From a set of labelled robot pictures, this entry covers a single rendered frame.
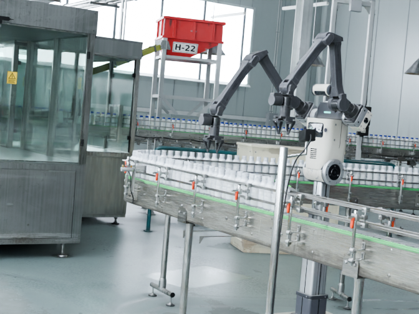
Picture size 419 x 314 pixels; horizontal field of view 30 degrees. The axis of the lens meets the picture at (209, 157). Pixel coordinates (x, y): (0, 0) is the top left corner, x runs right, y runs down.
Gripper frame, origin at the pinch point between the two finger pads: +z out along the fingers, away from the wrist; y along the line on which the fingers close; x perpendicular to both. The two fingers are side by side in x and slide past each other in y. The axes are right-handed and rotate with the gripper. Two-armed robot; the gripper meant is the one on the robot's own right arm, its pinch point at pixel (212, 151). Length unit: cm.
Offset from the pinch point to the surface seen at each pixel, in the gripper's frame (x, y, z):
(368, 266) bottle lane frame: 141, 4, 39
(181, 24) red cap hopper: -586, -293, -153
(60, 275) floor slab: -238, -9, 125
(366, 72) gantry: -420, -496, -109
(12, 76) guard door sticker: -307, 26, -41
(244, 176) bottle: 36.4, 0.6, 10.6
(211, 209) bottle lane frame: 12.1, 4.0, 32.7
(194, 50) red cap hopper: -581, -316, -120
